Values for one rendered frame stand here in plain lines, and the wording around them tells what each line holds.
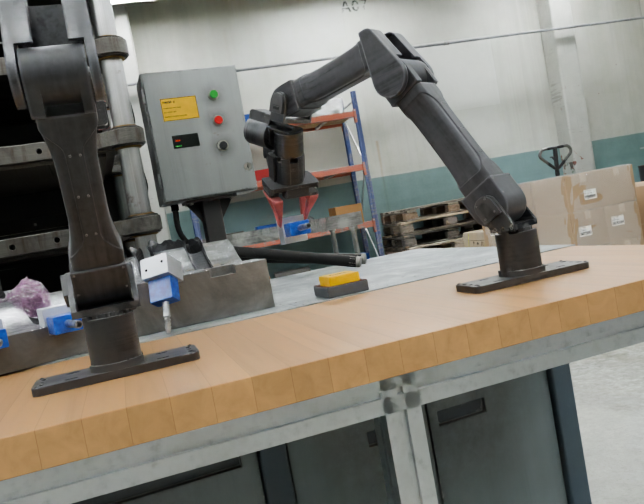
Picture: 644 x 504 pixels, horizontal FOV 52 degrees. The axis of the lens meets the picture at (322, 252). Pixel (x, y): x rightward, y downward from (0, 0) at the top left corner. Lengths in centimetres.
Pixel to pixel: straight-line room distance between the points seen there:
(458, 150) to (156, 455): 63
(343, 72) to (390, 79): 12
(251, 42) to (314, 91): 705
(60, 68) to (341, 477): 88
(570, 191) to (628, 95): 525
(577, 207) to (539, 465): 352
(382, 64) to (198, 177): 108
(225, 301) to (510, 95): 809
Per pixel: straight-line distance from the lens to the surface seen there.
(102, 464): 72
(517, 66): 923
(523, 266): 102
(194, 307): 118
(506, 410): 144
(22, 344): 110
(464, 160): 104
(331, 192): 809
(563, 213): 490
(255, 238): 475
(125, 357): 85
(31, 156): 200
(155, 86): 211
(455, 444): 139
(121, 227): 192
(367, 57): 112
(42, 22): 84
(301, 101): 123
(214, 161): 209
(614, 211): 509
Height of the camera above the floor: 95
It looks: 3 degrees down
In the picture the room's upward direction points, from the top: 10 degrees counter-clockwise
